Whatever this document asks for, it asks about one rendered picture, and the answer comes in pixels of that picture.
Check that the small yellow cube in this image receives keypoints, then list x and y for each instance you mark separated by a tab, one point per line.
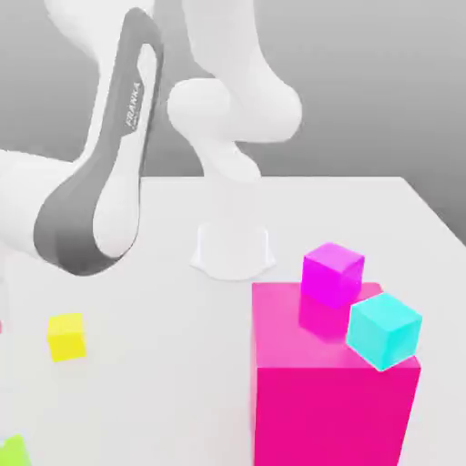
66	336

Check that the small lime green cube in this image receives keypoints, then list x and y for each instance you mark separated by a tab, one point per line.
12	453

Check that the small magenta cube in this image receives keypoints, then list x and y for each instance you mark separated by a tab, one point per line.
331	276

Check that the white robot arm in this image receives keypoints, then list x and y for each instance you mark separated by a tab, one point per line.
233	109

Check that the small cyan cube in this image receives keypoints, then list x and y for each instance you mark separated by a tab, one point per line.
384	331

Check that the large pink box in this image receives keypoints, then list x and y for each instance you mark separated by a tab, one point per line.
327	411

